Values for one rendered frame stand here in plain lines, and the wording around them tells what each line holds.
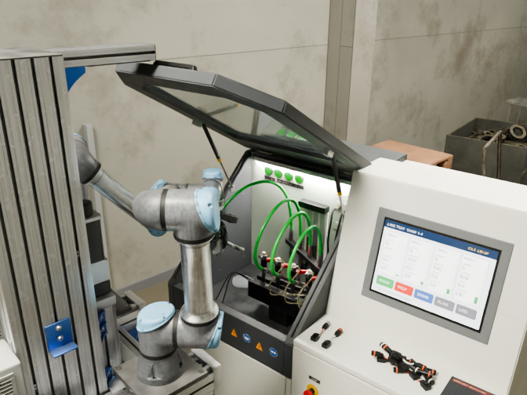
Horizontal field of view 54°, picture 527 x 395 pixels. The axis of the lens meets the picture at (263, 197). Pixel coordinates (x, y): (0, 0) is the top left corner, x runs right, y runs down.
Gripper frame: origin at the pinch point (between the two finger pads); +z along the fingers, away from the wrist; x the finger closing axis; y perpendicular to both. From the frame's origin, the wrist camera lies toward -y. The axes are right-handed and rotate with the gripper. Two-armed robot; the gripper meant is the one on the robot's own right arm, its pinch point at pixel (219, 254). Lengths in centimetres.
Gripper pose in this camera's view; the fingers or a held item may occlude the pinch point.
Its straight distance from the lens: 203.2
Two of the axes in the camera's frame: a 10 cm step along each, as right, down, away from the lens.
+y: -6.3, 2.9, -7.2
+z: -0.1, 9.3, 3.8
